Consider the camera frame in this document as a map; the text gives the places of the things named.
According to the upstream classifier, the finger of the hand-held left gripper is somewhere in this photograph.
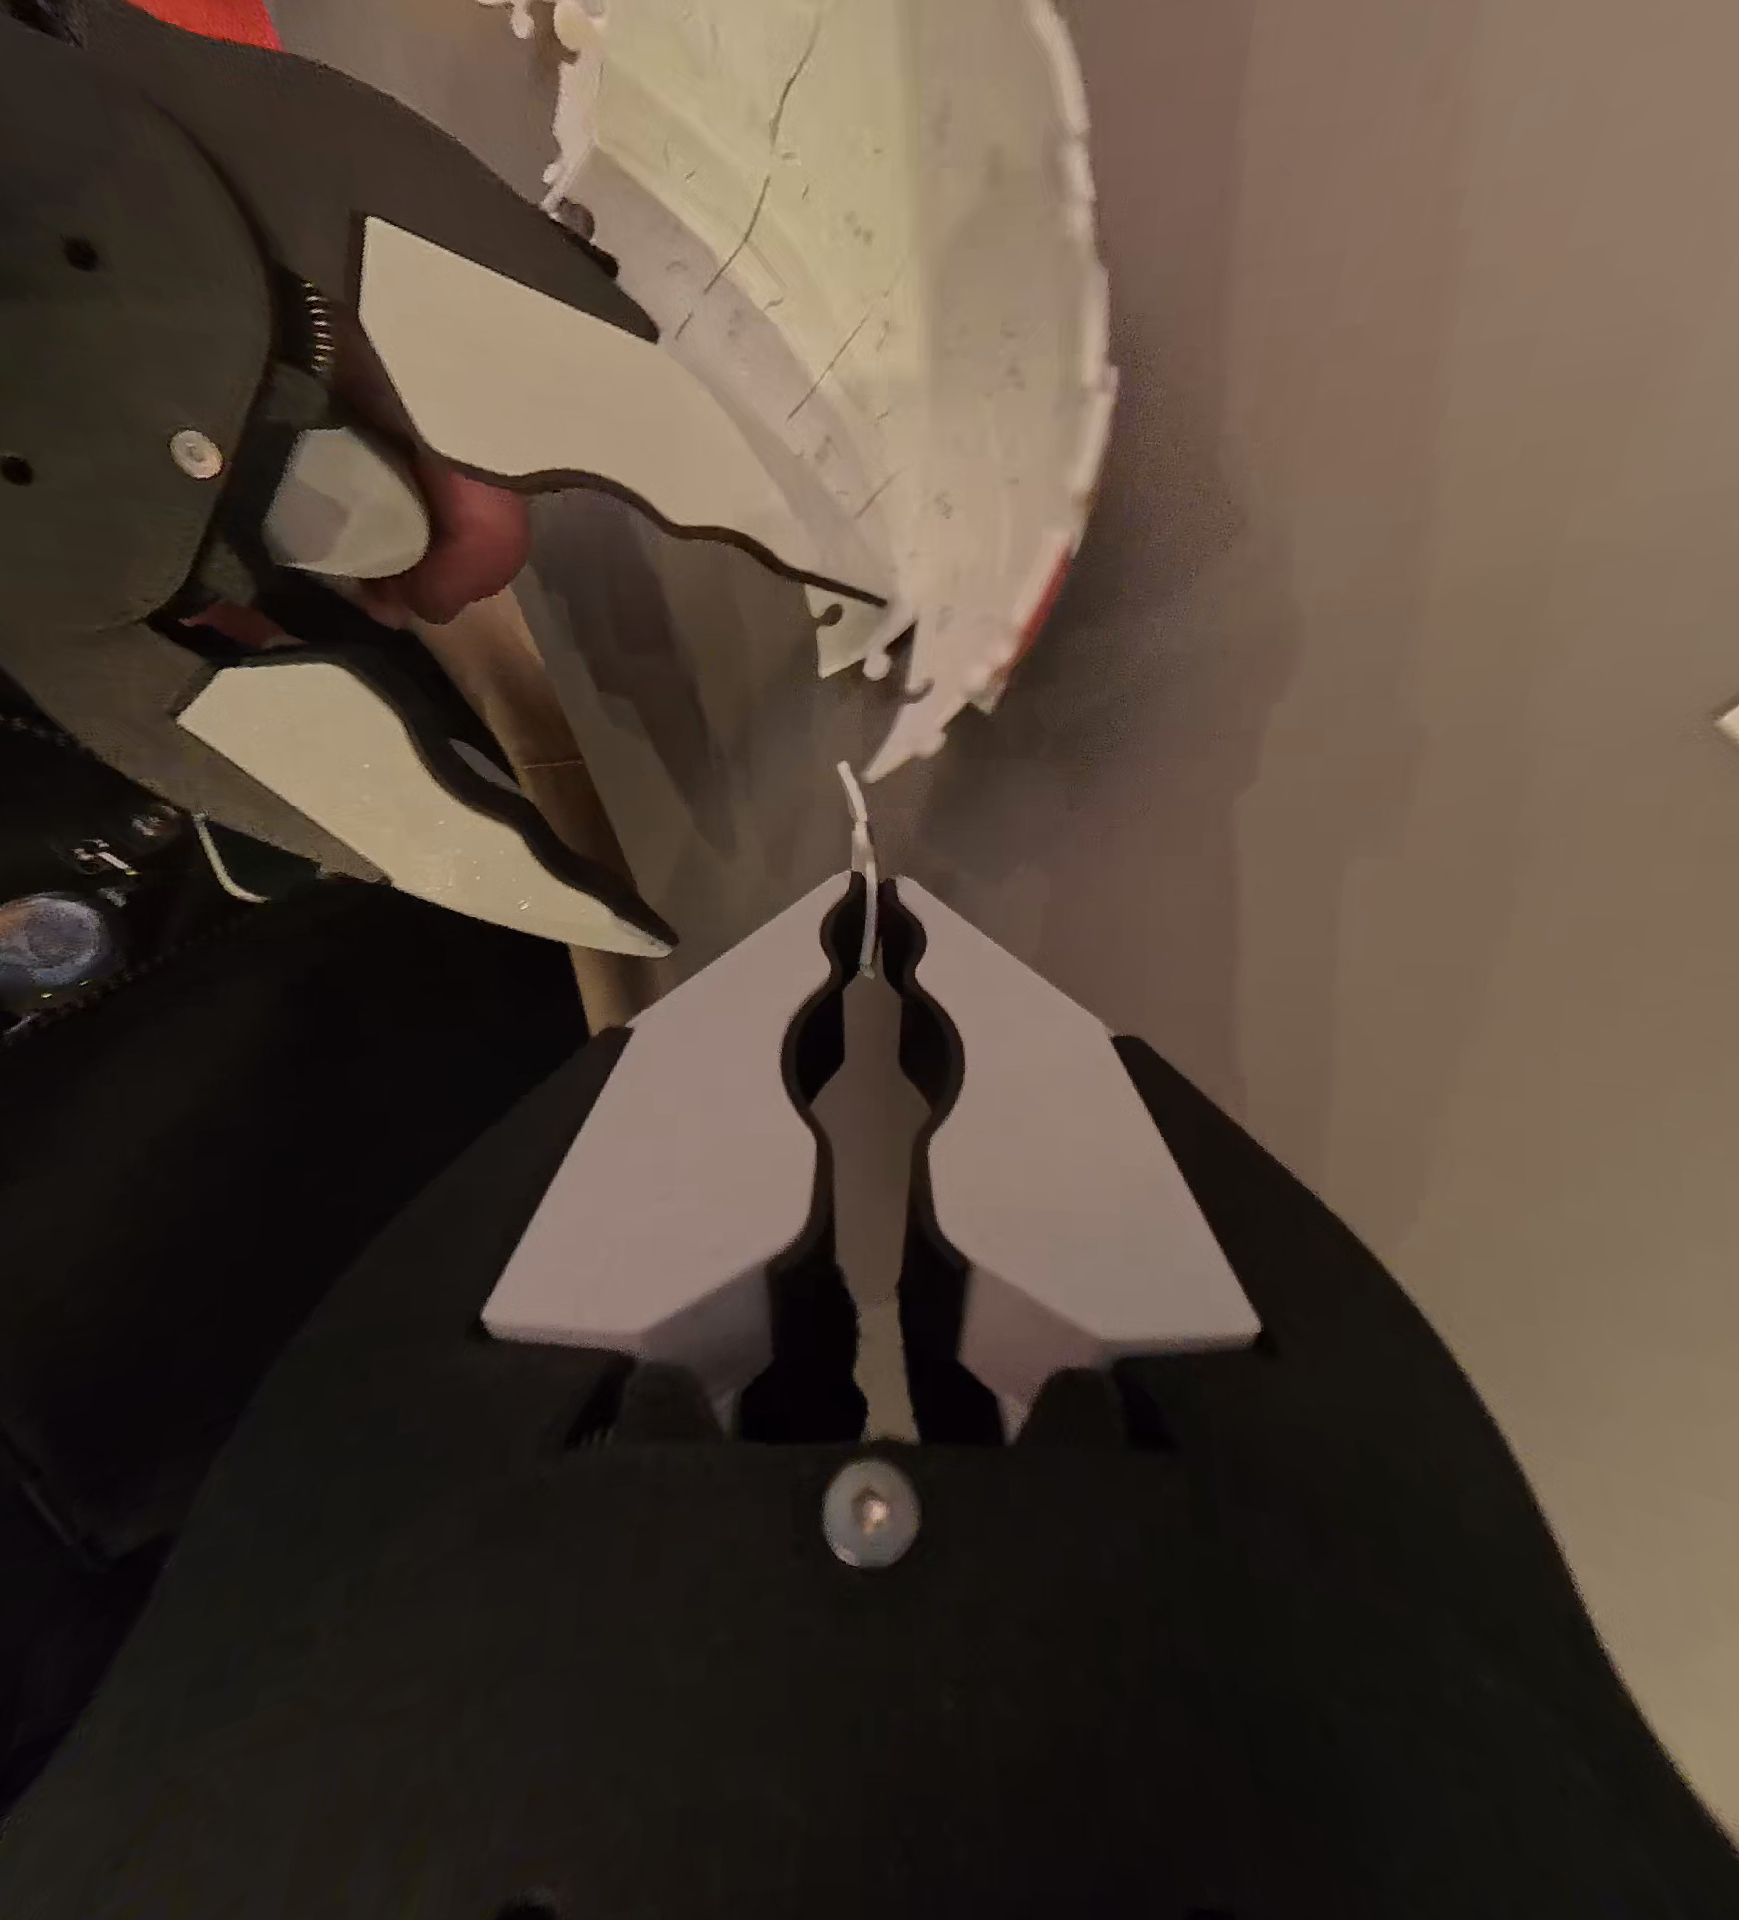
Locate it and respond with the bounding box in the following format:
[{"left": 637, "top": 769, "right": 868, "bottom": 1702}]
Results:
[
  {"left": 176, "top": 626, "right": 680, "bottom": 959},
  {"left": 357, "top": 213, "right": 889, "bottom": 604}
]

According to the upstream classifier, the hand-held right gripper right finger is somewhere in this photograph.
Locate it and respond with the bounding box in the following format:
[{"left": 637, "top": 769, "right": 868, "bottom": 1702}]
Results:
[{"left": 882, "top": 873, "right": 1265, "bottom": 1444}]

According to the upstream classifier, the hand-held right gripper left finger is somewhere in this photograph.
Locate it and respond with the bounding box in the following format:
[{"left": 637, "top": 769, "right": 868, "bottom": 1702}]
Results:
[{"left": 479, "top": 870, "right": 873, "bottom": 1430}]

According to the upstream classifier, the white puzzle piece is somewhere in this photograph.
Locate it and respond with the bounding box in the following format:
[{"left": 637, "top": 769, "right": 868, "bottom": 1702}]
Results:
[{"left": 834, "top": 760, "right": 888, "bottom": 979}]

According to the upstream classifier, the white puzzle ball shell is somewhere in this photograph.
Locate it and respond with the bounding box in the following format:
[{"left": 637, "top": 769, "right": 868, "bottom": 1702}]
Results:
[{"left": 537, "top": 0, "right": 1124, "bottom": 786}]

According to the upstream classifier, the person's left hand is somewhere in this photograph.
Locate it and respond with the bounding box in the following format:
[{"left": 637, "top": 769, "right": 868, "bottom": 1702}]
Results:
[{"left": 357, "top": 455, "right": 537, "bottom": 630}]

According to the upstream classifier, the red object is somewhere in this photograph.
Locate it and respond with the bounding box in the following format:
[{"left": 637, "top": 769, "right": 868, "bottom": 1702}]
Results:
[{"left": 152, "top": 0, "right": 280, "bottom": 64}]

